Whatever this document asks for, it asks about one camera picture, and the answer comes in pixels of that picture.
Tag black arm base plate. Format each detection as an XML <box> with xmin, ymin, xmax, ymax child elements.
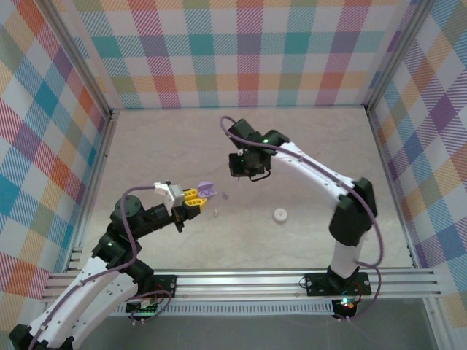
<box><xmin>304</xmin><ymin>271</ymin><xmax>373</xmax><ymax>297</ymax></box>
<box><xmin>151</xmin><ymin>275</ymin><xmax>179</xmax><ymax>299</ymax></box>

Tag slotted grey cable duct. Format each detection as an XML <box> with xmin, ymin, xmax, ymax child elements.
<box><xmin>112</xmin><ymin>304</ymin><xmax>336</xmax><ymax>317</ymax></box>

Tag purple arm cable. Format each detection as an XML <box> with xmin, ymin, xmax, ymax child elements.
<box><xmin>220</xmin><ymin>115</ymin><xmax>386</xmax><ymax>322</ymax></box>
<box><xmin>27</xmin><ymin>184</ymin><xmax>172</xmax><ymax>350</ymax></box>

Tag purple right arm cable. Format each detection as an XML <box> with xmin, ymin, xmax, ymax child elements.
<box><xmin>220</xmin><ymin>115</ymin><xmax>386</xmax><ymax>322</ymax></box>

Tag aluminium frame post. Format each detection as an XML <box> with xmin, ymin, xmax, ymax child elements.
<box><xmin>422</xmin><ymin>297</ymin><xmax>444</xmax><ymax>350</ymax></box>
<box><xmin>364</xmin><ymin>0</ymin><xmax>439</xmax><ymax>114</ymax></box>
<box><xmin>38</xmin><ymin>0</ymin><xmax>120</xmax><ymax>120</ymax></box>

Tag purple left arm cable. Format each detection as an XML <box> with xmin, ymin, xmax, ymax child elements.
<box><xmin>27</xmin><ymin>184</ymin><xmax>172</xmax><ymax>350</ymax></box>

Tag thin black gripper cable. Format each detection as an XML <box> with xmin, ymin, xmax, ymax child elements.
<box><xmin>247</xmin><ymin>163</ymin><xmax>274</xmax><ymax>182</ymax></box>

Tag purple earbud charging case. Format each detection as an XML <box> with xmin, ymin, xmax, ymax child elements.
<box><xmin>196</xmin><ymin>181</ymin><xmax>220</xmax><ymax>201</ymax></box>

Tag black controller board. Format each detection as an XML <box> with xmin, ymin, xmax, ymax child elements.
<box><xmin>333</xmin><ymin>297</ymin><xmax>359</xmax><ymax>319</ymax></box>
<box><xmin>126</xmin><ymin>299</ymin><xmax>163</xmax><ymax>315</ymax></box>

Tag aluminium floor side rail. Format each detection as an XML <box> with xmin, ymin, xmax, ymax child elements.
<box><xmin>364</xmin><ymin>105</ymin><xmax>424</xmax><ymax>273</ymax></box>
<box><xmin>63</xmin><ymin>109</ymin><xmax>120</xmax><ymax>274</ymax></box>

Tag wide aluminium base rail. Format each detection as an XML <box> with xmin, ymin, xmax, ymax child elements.
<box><xmin>39</xmin><ymin>268</ymin><xmax>444</xmax><ymax>303</ymax></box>

